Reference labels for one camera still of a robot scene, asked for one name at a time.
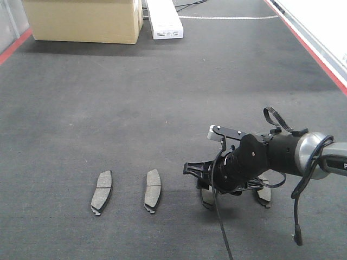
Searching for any black floor cable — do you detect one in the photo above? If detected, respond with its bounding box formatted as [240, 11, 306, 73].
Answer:
[173, 0, 209, 13]

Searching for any white conveyor side panel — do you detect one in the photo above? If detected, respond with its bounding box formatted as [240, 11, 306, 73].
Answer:
[265, 1, 346, 94]

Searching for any grey brake pad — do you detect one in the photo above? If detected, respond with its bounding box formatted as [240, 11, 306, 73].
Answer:
[200, 187, 215, 211]
[255, 173, 271, 209]
[91, 170, 113, 216]
[144, 169, 162, 214]

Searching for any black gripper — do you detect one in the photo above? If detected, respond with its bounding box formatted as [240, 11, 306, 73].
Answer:
[183, 134, 269, 194]

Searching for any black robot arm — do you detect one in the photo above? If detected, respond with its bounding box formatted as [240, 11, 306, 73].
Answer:
[183, 126, 346, 195]

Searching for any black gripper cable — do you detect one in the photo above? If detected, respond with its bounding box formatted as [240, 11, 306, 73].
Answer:
[211, 107, 336, 260]

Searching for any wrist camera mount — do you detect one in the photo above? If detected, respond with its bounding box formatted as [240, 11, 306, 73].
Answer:
[207, 125, 247, 141]

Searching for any cardboard box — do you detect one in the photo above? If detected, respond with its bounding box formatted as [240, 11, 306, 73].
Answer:
[23, 0, 143, 44]

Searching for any white long box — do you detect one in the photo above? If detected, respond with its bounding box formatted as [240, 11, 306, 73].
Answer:
[146, 0, 184, 40]

